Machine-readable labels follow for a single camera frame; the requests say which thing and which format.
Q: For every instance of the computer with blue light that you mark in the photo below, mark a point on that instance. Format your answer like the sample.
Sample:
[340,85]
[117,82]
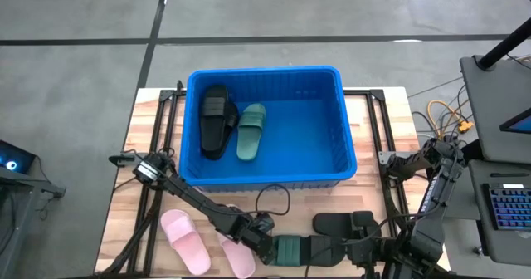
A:
[16,156]

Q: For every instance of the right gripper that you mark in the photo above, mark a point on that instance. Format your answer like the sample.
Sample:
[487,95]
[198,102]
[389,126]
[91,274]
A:
[365,250]

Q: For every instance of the grey desk with pole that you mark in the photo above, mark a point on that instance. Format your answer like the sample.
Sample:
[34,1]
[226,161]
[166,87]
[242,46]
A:
[489,104]

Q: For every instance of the pink slide sandal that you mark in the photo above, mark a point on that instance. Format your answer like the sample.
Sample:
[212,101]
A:
[238,258]
[184,241]

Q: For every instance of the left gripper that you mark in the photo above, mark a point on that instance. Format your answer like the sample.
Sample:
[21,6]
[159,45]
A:
[258,241]

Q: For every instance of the backlit computer keyboard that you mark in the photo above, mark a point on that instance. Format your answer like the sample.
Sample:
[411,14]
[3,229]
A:
[510,208]

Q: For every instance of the black aluminium rig frame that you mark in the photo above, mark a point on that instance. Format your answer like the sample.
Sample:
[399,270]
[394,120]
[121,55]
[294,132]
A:
[165,95]

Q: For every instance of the small black desk knob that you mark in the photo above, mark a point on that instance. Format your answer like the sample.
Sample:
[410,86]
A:
[478,250]

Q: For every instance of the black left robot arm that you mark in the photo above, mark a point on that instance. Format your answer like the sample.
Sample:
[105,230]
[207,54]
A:
[199,200]

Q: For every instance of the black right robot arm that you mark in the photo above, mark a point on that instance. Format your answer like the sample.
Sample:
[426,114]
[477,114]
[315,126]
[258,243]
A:
[435,196]

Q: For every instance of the black metal stand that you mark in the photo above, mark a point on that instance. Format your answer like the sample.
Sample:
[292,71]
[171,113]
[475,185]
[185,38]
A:
[37,185]

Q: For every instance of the grey desk with keyboard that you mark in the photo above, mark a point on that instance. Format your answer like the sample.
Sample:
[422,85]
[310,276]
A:
[514,246]

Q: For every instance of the black flat monitor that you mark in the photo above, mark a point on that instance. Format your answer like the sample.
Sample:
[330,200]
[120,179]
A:
[520,124]

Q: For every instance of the small black frame knob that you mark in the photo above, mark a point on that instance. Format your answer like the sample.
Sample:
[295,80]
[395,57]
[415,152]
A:
[179,84]

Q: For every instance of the black round pole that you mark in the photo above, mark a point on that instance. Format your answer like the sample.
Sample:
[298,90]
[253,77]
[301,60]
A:
[504,44]

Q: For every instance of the blue plastic bin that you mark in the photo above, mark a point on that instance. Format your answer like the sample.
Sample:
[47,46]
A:
[298,146]

